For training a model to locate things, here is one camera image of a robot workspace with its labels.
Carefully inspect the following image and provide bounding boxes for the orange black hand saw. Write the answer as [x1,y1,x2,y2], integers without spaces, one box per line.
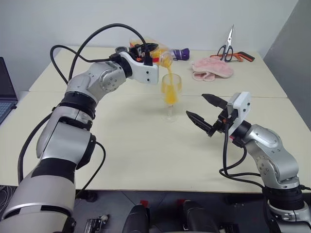
[209,50,256,64]

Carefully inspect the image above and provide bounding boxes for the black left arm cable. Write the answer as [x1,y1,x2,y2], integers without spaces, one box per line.
[17,23,153,195]

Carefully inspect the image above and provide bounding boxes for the dark rounded shape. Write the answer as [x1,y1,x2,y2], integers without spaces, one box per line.
[121,203,151,233]
[181,199,218,233]

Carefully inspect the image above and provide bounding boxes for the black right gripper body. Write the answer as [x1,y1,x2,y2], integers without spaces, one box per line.
[206,106,238,138]

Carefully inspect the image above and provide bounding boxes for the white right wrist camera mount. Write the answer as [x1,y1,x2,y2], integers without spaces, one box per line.
[227,91,252,136]

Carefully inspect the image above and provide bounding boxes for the pink cloth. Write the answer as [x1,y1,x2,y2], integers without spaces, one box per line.
[190,57,235,82]

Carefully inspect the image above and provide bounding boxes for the white cable bundle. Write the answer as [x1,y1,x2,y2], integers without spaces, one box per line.
[0,184,17,214]

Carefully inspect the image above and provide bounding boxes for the clear bottle of orange drink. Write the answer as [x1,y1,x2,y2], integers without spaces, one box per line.
[129,36,175,68]

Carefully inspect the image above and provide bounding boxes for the dark laptop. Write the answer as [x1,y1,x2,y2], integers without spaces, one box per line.
[0,56,19,126]

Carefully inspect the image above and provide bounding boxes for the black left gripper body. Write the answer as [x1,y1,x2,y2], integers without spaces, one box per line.
[128,43,153,66]

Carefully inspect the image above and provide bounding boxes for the black table foot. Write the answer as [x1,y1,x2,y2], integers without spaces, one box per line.
[77,191,98,203]

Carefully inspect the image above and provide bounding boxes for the clear wine glass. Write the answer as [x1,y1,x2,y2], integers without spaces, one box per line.
[161,74,183,122]

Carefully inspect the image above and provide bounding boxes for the folded silver purple umbrella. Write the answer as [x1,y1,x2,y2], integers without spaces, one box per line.
[171,48,190,62]

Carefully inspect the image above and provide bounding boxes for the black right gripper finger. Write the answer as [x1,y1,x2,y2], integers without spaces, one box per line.
[201,93,229,109]
[185,110,214,132]

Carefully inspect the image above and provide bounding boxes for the black handled scissors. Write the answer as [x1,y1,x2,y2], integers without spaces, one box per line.
[216,24,235,63]

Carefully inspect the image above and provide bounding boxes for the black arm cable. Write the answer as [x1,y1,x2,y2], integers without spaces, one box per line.
[219,121,266,190]
[17,23,153,195]

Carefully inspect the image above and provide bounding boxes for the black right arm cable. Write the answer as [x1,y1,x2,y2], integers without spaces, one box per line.
[219,121,266,190]

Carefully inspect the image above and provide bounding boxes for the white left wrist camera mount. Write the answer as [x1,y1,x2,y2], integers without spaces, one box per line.
[119,51,160,85]

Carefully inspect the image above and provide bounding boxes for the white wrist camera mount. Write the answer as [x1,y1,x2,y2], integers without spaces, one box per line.
[227,91,252,136]
[119,51,160,85]

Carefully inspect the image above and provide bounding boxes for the small metal bracket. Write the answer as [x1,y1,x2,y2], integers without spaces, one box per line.
[85,215,109,233]

